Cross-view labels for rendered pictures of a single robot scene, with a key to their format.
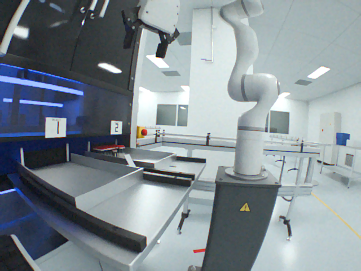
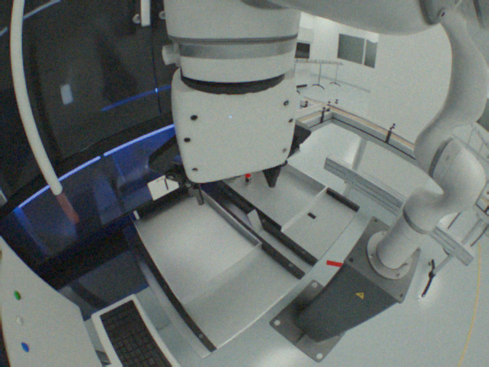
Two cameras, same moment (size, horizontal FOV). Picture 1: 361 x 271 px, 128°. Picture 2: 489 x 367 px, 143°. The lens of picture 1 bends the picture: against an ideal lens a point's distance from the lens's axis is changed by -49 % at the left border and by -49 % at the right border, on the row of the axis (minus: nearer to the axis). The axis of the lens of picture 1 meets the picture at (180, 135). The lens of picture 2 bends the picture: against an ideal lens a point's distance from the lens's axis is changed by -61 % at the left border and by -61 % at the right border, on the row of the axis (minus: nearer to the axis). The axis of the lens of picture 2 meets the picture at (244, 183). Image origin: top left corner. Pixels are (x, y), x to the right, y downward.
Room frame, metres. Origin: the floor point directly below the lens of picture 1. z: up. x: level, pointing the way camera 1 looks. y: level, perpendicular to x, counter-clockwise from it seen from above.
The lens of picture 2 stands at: (0.18, -0.03, 1.37)
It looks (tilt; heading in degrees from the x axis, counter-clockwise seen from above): 40 degrees down; 33
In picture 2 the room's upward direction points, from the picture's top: straight up
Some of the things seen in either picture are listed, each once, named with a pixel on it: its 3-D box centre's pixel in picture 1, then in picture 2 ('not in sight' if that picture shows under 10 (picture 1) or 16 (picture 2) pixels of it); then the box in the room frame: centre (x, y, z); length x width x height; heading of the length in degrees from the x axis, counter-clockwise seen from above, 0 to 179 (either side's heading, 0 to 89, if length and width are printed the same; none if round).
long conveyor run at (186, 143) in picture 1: (232, 143); (417, 151); (1.52, -0.48, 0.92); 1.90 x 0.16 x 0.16; 75
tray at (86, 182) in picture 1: (72, 172); (187, 233); (0.39, 0.30, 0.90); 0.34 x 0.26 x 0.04; 75
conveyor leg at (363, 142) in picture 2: (187, 185); (351, 178); (1.62, -0.10, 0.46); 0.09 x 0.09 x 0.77; 75
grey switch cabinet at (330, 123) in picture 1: (329, 138); not in sight; (4.67, -5.92, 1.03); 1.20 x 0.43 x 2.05; 165
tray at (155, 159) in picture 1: (131, 156); (269, 183); (0.72, 0.21, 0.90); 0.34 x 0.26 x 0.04; 75
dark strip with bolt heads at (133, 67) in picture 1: (135, 58); not in sight; (0.85, 0.27, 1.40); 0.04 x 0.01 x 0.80; 165
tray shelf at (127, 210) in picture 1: (123, 173); (247, 223); (0.53, 0.19, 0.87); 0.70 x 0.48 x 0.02; 165
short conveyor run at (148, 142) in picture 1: (139, 139); (298, 120); (1.30, 0.32, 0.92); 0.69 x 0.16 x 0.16; 165
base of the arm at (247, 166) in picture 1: (249, 152); (402, 238); (0.65, -0.29, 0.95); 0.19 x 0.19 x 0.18
